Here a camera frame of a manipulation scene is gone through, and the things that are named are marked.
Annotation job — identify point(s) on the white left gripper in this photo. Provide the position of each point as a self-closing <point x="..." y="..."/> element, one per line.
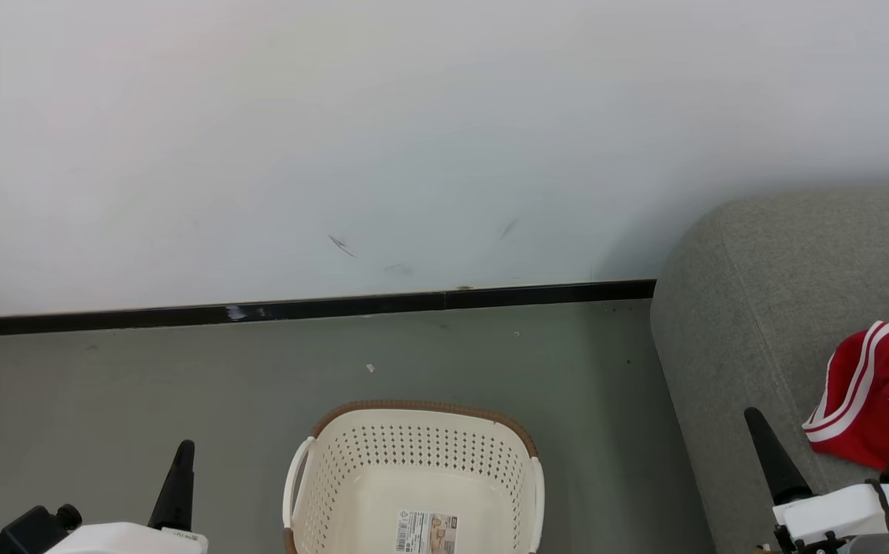
<point x="129" y="540"/>

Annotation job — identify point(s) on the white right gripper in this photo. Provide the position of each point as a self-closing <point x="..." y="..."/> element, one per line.
<point x="837" y="512"/>

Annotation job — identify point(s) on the red white basketball jersey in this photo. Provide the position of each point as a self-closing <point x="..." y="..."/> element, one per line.
<point x="867" y="400"/>

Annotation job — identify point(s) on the cream perforated laundry basket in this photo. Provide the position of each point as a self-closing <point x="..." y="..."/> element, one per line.
<point x="414" y="454"/>

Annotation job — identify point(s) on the paper basket label sticker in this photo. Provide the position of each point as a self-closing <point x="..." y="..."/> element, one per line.
<point x="427" y="533"/>

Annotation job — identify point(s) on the grey fabric sofa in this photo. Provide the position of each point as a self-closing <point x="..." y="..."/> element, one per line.
<point x="752" y="308"/>

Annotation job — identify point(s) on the black wall baseboard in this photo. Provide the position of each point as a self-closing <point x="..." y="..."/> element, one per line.
<point x="144" y="315"/>

